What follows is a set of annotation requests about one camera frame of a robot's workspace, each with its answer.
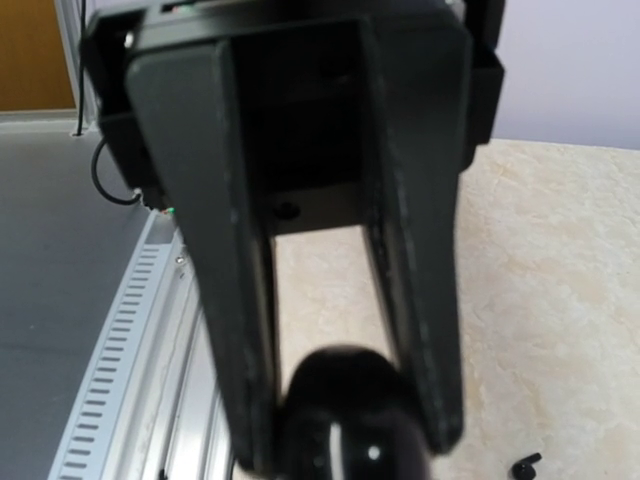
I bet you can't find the brown wooden door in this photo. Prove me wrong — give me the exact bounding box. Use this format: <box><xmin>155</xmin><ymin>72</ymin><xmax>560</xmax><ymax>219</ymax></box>
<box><xmin>1</xmin><ymin>0</ymin><xmax>75</xmax><ymax>112</ymax></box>

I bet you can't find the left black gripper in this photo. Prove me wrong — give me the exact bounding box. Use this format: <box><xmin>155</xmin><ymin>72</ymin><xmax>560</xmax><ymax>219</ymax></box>
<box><xmin>80</xmin><ymin>1</ymin><xmax>505</xmax><ymax>473</ymax></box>

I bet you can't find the front aluminium rail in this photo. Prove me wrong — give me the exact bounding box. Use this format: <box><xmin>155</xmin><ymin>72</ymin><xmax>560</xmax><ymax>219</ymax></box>
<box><xmin>49</xmin><ymin>213</ymin><xmax>234</xmax><ymax>479</ymax></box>

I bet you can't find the small black case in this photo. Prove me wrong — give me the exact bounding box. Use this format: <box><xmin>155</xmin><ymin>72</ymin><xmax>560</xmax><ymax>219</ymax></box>
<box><xmin>276</xmin><ymin>346</ymin><xmax>431</xmax><ymax>479</ymax></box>

